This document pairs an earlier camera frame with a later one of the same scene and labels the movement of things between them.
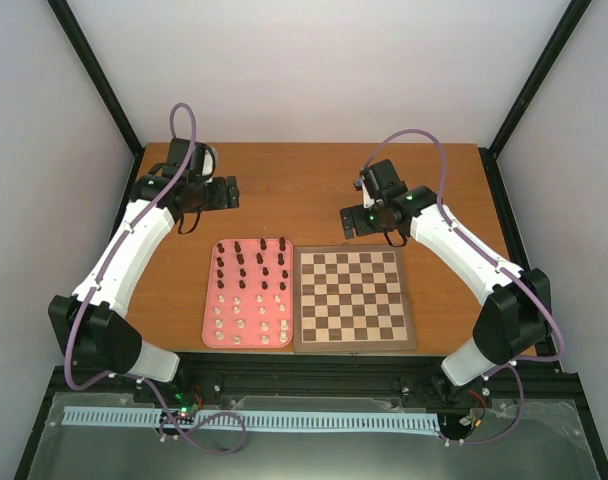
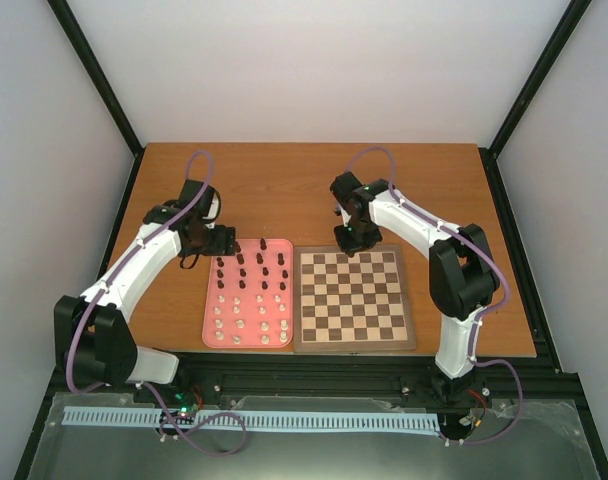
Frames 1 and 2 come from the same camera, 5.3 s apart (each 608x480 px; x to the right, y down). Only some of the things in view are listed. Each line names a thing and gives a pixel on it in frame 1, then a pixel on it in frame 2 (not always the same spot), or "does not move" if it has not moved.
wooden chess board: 355,298 does not move
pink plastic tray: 249,301 does not move
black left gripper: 222,201 to 219,248
